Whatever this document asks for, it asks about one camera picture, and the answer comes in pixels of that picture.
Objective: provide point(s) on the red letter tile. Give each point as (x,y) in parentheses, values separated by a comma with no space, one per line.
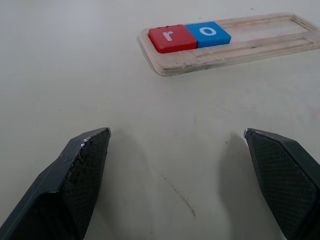
(175,43)

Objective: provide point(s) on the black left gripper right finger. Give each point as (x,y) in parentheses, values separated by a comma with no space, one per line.
(287,180)

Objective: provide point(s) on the wooden letter tray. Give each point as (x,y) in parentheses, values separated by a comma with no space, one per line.
(250,46)

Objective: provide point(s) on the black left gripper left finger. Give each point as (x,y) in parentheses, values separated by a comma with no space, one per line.
(62,190)

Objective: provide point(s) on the blue letter tile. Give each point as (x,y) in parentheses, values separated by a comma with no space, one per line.
(218,40)

